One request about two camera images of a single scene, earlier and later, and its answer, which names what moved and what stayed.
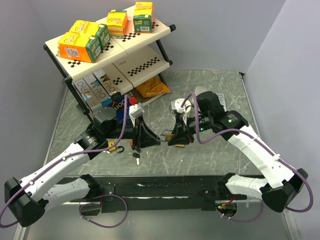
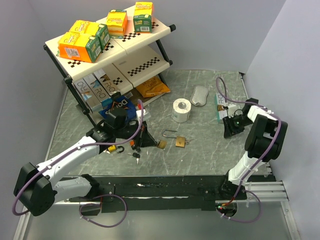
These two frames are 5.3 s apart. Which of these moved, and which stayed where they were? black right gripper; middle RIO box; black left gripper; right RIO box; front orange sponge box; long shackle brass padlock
Moved: black right gripper; long shackle brass padlock
Stayed: middle RIO box; right RIO box; front orange sponge box; black left gripper
